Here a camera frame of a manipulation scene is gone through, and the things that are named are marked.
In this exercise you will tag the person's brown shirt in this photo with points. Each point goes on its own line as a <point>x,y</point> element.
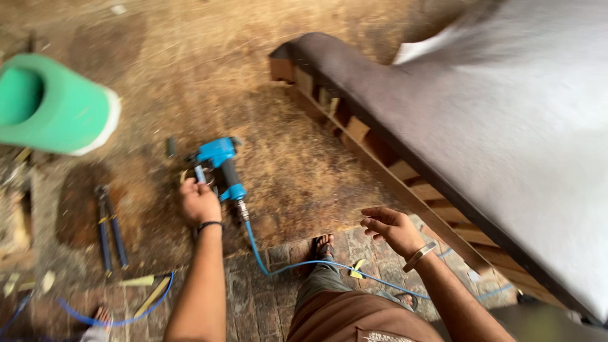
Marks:
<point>351,318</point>

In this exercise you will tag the green foam roll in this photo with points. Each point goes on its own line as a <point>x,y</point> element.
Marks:
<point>57,107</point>

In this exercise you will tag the wooden sofa frame brown fabric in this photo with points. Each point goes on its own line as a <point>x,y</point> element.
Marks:
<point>332,64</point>

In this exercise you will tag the person's right foot in sandal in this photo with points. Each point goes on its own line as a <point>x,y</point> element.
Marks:
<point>406,300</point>

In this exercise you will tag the blue pneumatic staple gun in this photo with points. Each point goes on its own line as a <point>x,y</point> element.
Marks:
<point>219,153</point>

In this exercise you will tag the person's left foot in sandal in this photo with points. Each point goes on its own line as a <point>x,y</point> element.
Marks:
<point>325,247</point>

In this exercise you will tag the yellow foam scrap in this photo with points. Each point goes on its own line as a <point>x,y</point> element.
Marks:
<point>356,269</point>
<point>47,280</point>

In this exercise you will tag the metal bangle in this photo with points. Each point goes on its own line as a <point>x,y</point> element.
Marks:
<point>419,256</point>

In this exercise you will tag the white fabric sheet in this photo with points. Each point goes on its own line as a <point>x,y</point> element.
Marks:
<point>522,118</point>

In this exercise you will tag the person's foot in sandal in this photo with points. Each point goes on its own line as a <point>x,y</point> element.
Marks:
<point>325,247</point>
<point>406,300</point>

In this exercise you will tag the person's right hand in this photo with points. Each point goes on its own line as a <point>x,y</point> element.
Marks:
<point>396,232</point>

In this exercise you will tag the yellow foam strip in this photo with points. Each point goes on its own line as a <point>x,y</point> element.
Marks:
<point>137,281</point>
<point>153,297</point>

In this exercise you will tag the person's left hand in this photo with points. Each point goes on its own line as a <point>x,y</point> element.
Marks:
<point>202,206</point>

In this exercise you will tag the person's right fingers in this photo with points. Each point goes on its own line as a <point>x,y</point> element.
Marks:
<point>373,222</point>

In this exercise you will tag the person's left fingers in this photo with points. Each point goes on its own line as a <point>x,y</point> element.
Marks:
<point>190,186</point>

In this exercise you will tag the black wristband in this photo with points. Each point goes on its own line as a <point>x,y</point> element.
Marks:
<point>211,224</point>

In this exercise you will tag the person's olive trousers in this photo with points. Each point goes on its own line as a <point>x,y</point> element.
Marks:
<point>319,281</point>

